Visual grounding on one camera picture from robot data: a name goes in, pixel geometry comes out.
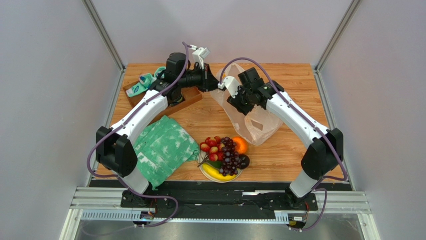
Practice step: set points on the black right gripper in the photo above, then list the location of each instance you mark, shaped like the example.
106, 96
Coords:
244, 104

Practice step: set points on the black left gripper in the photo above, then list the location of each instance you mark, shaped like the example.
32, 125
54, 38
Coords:
208, 82

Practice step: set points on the translucent white plastic bag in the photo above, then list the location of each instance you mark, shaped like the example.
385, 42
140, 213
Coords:
260, 124

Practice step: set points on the orange fake tangerine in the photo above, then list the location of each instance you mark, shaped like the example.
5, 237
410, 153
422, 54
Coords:
242, 146

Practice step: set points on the red fake fruit bunch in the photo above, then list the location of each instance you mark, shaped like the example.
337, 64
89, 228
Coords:
211, 150

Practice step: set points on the dark round fake fruit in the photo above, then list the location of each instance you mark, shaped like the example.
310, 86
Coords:
244, 162

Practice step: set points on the dark fake grape bunch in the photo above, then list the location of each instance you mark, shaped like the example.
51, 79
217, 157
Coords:
229, 158

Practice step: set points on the yellow fake banana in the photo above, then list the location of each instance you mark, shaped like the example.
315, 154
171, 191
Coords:
213, 174

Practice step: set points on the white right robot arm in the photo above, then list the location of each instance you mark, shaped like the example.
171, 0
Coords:
324, 147

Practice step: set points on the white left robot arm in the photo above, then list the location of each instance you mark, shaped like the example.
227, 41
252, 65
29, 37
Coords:
114, 147

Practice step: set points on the wooden compartment tray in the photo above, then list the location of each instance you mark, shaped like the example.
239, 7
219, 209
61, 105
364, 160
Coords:
190, 96

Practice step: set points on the teal white rolled sock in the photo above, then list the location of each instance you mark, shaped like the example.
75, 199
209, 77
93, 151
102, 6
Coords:
159, 71

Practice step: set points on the white teal patterned sock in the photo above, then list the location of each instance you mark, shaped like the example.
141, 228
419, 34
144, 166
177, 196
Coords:
144, 83

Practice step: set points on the green white cloth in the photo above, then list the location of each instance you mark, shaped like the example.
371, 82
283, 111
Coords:
162, 148

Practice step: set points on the cream and blue ceramic plate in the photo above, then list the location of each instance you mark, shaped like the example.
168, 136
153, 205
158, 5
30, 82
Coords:
218, 166

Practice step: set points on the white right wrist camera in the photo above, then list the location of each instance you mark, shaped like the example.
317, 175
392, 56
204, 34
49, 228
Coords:
230, 84

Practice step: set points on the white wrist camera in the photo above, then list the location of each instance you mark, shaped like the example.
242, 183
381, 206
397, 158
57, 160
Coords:
199, 55
230, 84

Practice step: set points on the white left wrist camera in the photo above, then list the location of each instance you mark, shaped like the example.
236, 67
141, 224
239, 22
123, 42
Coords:
199, 55

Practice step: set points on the aluminium frame rail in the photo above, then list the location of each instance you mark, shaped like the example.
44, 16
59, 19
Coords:
97, 20

